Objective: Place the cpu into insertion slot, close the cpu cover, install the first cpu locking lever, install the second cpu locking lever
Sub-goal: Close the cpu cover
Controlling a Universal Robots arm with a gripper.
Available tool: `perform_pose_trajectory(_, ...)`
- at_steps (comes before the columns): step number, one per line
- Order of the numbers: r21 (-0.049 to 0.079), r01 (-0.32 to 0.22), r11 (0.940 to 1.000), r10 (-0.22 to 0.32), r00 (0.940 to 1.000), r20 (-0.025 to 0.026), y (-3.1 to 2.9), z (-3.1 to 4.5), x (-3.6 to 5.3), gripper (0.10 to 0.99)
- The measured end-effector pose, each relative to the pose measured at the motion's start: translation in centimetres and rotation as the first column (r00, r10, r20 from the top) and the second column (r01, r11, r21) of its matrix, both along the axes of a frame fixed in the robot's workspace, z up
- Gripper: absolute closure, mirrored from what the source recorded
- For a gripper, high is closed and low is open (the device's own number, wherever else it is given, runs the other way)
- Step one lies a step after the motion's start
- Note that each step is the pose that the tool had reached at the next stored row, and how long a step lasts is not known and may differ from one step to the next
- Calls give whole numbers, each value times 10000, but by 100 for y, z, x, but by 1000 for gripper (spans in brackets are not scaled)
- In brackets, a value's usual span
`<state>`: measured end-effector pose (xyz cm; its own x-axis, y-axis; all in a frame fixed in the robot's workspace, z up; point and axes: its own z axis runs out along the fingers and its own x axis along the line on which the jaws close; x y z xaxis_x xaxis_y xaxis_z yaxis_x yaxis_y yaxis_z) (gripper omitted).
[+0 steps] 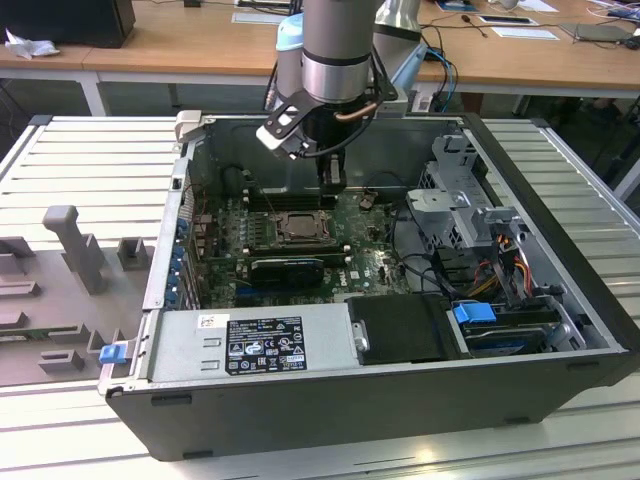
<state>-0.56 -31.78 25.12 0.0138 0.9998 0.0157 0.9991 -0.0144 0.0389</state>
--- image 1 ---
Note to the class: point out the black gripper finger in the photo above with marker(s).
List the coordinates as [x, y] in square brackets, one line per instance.
[334, 192]

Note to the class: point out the wooden desk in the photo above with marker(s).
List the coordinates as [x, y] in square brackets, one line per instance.
[150, 50]

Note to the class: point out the black plastic shroud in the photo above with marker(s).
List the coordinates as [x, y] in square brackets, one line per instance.
[400, 330]

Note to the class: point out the tilted white wrist camera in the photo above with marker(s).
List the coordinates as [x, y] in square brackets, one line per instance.
[269, 136]

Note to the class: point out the blue case latch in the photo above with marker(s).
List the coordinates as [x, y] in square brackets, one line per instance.
[112, 354]

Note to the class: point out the CPU socket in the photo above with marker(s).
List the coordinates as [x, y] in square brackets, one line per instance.
[327, 242]

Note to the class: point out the blue printed paper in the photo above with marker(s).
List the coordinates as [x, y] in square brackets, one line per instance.
[455, 5]

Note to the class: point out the black open PC case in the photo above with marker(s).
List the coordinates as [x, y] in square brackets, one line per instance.
[350, 415]

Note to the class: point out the dark grey laptop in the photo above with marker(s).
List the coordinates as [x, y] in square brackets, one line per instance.
[595, 32]

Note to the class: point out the white paper sheet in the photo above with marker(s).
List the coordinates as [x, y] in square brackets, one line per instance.
[525, 32]

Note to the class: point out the hard disk in blue carrier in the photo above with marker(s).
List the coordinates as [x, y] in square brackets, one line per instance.
[472, 315]

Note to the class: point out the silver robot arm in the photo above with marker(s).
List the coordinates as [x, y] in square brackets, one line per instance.
[335, 50]

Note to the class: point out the black graphics card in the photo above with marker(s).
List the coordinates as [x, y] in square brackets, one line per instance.
[285, 272]

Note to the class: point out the white labelled box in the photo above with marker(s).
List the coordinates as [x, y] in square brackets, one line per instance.
[424, 102]

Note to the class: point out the grey power supply unit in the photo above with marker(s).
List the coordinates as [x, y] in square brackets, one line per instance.
[175, 350]

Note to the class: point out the green motherboard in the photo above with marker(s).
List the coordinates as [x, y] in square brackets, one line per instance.
[372, 260]

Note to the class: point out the pale blue teach pendant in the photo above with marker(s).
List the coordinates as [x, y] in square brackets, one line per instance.
[411, 65]

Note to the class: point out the grey parts rack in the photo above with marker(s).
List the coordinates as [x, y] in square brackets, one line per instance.
[50, 300]

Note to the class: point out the grey paper sheet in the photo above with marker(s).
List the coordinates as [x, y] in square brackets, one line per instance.
[255, 17]

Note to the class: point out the level white wrist camera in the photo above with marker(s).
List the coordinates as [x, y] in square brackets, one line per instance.
[395, 107]

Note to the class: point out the black RAM slot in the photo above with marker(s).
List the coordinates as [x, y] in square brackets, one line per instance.
[290, 203]
[340, 257]
[295, 246]

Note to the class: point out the flat white phone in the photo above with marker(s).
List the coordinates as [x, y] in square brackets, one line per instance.
[507, 20]

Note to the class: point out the crumpled white paper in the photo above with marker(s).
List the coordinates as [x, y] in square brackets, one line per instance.
[30, 47]

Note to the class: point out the black box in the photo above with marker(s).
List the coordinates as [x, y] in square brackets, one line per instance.
[65, 22]

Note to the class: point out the grey metal drive cage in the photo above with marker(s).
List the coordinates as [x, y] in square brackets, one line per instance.
[440, 200]

